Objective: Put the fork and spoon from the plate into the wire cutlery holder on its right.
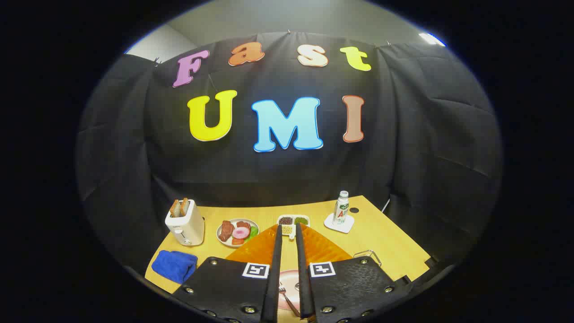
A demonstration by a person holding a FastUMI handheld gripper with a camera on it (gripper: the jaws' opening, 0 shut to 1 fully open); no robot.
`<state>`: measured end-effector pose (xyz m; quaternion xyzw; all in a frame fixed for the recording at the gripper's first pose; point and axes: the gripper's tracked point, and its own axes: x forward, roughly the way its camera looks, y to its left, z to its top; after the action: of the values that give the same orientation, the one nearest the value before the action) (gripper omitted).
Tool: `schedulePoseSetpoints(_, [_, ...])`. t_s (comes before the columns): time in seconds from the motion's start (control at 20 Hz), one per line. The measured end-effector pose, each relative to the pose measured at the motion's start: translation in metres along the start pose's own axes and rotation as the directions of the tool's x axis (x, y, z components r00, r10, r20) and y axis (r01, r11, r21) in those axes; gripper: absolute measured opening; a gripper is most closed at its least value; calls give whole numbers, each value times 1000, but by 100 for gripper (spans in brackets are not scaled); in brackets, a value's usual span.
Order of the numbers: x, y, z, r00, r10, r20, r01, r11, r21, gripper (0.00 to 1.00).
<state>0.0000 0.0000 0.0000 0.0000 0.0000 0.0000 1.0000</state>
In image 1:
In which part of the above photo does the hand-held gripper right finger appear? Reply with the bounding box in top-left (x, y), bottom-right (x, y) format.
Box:
top-left (295, 223), bottom-right (413, 323)

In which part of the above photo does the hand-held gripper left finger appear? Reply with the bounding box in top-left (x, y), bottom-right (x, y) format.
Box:
top-left (172, 223), bottom-right (283, 323)

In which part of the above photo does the fork with brown handle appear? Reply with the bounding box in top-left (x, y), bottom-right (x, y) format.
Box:
top-left (278, 281), bottom-right (302, 319)

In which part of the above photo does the pink round plate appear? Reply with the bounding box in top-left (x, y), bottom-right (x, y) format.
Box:
top-left (277, 269), bottom-right (301, 311)

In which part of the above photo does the white divided bean tray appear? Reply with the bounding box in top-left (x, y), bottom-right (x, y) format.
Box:
top-left (277, 214), bottom-right (310, 240)

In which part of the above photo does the white round food plate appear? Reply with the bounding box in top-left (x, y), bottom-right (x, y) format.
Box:
top-left (216, 218), bottom-right (260, 248)

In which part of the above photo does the white square coaster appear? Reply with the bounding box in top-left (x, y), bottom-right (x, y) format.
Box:
top-left (324, 213), bottom-right (355, 234)

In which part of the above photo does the white drink bottle green label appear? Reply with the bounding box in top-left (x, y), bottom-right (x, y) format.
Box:
top-left (332, 191), bottom-right (350, 226)

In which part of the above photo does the white toaster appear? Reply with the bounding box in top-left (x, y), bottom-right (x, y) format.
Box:
top-left (165, 200), bottom-right (205, 246)

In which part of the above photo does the blue folded cloth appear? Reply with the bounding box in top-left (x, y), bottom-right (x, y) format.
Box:
top-left (151, 250), bottom-right (198, 284)

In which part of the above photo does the ceiling light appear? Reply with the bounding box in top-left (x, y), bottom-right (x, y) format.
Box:
top-left (419, 32), bottom-right (446, 47)

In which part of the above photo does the metal wire cutlery basket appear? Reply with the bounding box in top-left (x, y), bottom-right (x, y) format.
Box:
top-left (353, 249), bottom-right (383, 267)

